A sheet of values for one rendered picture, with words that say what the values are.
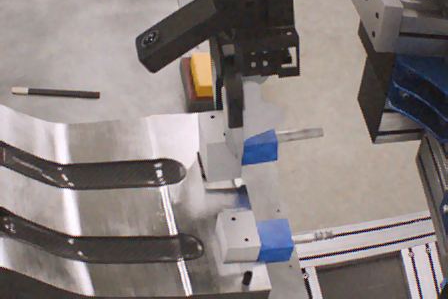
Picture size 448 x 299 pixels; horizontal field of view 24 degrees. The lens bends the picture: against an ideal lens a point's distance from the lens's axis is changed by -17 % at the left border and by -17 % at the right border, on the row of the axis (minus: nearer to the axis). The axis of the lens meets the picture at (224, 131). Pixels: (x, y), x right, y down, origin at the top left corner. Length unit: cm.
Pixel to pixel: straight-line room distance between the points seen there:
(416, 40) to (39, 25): 55
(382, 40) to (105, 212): 44
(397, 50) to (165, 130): 34
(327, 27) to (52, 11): 139
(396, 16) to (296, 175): 114
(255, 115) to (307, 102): 147
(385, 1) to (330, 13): 153
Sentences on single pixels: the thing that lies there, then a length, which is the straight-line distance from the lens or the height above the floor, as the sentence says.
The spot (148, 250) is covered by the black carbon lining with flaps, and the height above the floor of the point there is 88.
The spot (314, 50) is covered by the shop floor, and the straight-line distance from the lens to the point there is 286.
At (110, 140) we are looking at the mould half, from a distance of 136.
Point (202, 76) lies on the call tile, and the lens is 151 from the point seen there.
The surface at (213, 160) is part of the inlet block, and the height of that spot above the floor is 93.
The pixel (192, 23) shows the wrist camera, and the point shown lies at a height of 109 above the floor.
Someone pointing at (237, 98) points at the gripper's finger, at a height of 103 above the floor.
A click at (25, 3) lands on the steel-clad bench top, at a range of 168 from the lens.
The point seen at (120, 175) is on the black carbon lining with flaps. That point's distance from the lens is 133.
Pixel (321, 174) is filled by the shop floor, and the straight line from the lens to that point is 259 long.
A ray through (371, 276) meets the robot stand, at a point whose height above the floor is 21.
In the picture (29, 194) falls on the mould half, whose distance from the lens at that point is 127.
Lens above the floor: 188
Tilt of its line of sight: 46 degrees down
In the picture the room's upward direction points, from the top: 11 degrees clockwise
